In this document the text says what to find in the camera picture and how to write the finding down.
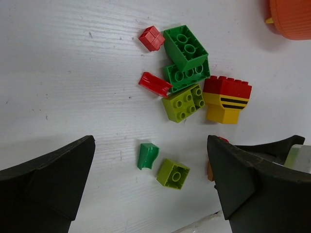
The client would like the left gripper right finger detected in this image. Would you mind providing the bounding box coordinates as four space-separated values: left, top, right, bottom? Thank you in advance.
207 135 311 233

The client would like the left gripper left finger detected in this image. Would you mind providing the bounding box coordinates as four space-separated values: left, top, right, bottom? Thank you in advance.
0 135 95 233

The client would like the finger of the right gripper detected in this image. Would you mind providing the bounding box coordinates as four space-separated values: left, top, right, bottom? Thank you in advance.
236 135 305 165

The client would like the brown lego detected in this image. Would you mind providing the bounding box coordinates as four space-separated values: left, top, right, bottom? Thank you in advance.
207 160 214 182

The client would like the lime green small lego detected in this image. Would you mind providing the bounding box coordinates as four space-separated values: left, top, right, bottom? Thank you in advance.
156 158 190 190

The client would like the lime green large lego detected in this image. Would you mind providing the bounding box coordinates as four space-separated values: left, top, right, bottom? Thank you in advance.
162 83 205 123

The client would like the small green curved lego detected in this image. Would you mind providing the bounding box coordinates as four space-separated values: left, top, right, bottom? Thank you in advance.
137 143 160 170

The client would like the dark green long lego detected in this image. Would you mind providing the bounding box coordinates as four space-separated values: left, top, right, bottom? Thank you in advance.
162 59 210 93

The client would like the dark green lego block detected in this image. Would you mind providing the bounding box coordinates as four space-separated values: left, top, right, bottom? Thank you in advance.
163 25 208 72

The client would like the red slope lego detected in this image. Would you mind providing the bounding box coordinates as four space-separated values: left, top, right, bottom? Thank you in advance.
219 136 229 143

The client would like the red yellow striped lego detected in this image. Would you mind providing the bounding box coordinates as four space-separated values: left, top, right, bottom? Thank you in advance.
203 76 252 124

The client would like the orange round divided container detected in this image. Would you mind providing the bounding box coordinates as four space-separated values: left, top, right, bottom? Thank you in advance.
265 0 311 40

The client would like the red curved lego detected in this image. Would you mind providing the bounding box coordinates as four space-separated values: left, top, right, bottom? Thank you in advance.
138 72 173 98

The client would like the small red square lego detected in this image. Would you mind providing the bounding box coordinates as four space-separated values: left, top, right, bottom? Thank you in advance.
138 26 165 51

